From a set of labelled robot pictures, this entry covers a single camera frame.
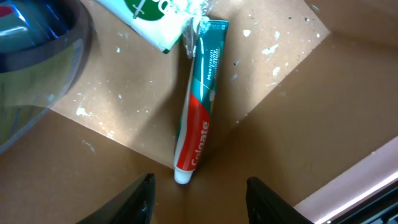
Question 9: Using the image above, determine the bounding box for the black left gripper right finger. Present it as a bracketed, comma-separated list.
[246, 177, 313, 224]

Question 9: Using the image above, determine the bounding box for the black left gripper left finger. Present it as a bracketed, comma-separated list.
[77, 173, 155, 224]

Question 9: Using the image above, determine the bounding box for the red green toothpaste tube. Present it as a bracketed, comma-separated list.
[174, 20, 229, 185]

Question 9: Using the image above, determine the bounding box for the green soap bar packet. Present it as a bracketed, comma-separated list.
[98, 0, 214, 58]

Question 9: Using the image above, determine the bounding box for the clear pump soap bottle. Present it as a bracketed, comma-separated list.
[1, 0, 90, 152]

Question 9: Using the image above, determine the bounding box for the white cardboard box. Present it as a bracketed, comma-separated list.
[1, 1, 397, 223]

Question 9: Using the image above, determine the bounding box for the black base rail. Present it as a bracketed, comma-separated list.
[326, 181, 397, 224]

